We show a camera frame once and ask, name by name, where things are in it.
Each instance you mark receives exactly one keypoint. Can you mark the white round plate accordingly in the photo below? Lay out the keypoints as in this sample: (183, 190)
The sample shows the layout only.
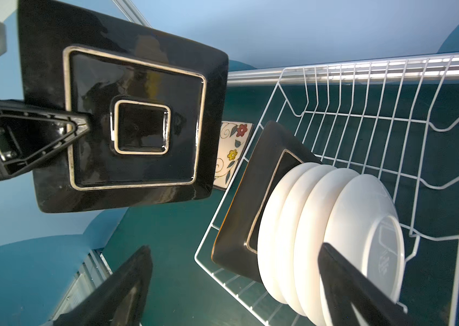
(287, 230)
(266, 246)
(364, 227)
(309, 238)

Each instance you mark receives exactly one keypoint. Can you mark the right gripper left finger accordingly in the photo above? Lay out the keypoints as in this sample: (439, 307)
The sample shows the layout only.
(120, 300)

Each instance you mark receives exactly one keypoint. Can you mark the black square floral plate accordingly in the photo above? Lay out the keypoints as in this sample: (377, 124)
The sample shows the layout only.
(155, 103)
(233, 139)

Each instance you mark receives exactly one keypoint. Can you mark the front aluminium rail bed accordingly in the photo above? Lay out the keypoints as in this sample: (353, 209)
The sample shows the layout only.
(91, 274)

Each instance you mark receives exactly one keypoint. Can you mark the rear aluminium frame rail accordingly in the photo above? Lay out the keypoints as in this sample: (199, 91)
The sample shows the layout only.
(431, 68)

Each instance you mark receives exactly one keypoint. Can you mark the white wire dish rack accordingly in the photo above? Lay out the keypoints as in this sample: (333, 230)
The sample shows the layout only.
(404, 133)

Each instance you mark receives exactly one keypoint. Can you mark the left aluminium frame post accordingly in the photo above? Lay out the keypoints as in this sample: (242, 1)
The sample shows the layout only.
(131, 12)

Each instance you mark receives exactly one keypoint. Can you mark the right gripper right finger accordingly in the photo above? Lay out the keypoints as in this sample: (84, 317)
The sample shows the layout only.
(351, 298)

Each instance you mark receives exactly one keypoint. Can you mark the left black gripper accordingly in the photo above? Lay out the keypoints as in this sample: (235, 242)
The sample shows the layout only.
(31, 135)

